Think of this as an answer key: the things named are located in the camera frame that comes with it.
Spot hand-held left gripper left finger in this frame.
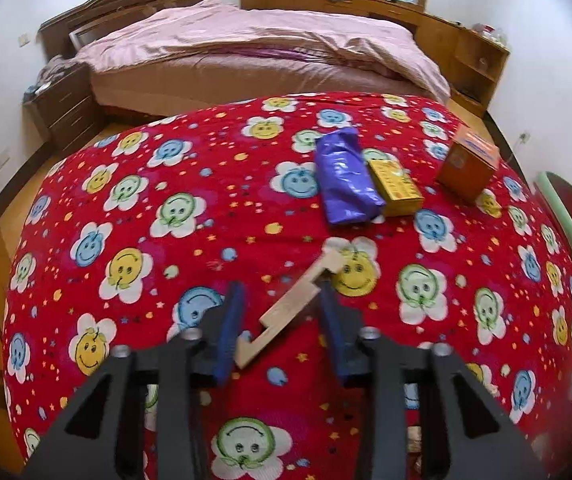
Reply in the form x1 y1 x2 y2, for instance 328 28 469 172
21 281 247 480

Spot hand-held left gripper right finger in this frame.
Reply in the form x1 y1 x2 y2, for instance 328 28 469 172
316 285 549 480

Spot wooden zigzag piece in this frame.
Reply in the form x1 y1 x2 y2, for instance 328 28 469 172
233 249 344 370

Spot purple plastic packet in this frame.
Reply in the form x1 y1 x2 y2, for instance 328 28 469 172
314 127 387 226

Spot yellow carton box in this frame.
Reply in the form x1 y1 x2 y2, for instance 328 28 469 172
362 148 425 217

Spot red smiley flower blanket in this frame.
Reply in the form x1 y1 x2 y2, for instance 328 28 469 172
2 91 572 480

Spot brown cardboard box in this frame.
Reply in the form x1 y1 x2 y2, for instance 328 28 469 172
436 124 501 203

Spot wooden bed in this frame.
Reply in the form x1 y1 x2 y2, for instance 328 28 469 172
38 0 452 121

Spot dark wooden nightstand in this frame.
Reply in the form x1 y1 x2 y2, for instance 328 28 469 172
22 62 104 153

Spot jars on cabinet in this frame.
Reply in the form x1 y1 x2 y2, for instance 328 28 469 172
471 22 509 43

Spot pink quilt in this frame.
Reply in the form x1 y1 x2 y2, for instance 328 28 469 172
73 0 451 106

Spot long wooden cabinet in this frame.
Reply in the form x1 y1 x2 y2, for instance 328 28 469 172
238 0 512 118

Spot pile of clothes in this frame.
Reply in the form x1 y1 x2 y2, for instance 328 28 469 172
31 55 74 93

